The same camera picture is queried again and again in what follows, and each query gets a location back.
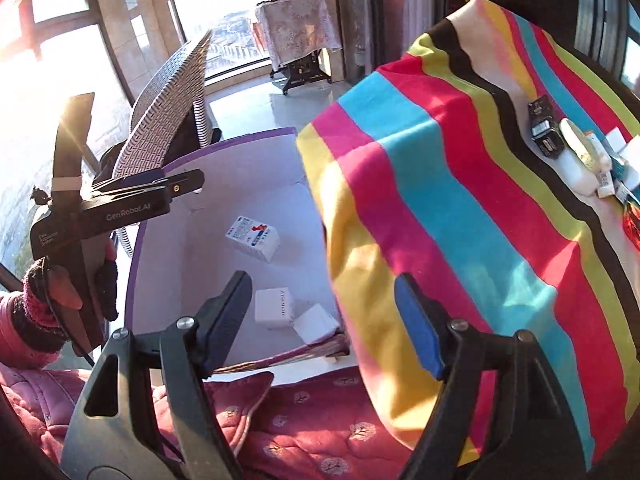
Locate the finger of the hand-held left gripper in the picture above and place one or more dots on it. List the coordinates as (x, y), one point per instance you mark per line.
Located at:
(142, 176)
(185, 182)

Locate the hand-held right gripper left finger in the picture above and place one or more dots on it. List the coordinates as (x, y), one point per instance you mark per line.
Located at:
(234, 310)

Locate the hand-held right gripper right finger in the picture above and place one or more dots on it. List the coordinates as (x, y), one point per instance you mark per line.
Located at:
(419, 330)

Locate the white box with red line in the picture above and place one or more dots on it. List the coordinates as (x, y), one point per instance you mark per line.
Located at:
(274, 307)

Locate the purple storage box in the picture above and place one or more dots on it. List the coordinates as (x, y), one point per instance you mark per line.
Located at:
(210, 240)

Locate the white box red blue print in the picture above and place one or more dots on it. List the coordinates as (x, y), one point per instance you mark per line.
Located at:
(252, 237)

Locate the small plain white box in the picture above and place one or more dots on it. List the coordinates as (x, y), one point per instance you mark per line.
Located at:
(315, 324)

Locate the white packet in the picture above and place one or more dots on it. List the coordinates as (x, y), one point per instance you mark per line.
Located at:
(575, 177)

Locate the red round object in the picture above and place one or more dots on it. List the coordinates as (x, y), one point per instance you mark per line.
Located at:
(632, 227)

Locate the black box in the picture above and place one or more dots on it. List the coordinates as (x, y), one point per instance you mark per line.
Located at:
(545, 127)

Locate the pale yellow round scrubber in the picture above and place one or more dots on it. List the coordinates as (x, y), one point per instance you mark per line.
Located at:
(580, 142)

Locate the person's left forearm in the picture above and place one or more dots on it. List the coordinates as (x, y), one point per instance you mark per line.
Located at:
(15, 345)

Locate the person's left hand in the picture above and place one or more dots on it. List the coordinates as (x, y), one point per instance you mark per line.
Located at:
(42, 300)

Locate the white wicker chair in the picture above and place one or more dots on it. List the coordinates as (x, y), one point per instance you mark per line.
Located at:
(165, 105)

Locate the striped colourful blanket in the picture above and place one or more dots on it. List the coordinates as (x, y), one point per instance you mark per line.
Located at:
(440, 200)

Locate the red floral quilted cushion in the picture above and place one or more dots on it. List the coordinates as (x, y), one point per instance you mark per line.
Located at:
(310, 425)

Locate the black side table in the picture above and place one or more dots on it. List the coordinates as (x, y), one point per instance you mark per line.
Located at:
(302, 75)

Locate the pink quilted jacket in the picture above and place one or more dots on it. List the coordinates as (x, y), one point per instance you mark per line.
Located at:
(40, 405)

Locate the floral table cloth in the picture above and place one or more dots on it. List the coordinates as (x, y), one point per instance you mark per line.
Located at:
(295, 25)

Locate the teal tissue box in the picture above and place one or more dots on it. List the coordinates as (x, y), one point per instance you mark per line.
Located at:
(622, 167)

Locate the tall white box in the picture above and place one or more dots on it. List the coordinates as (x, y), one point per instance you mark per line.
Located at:
(616, 138)

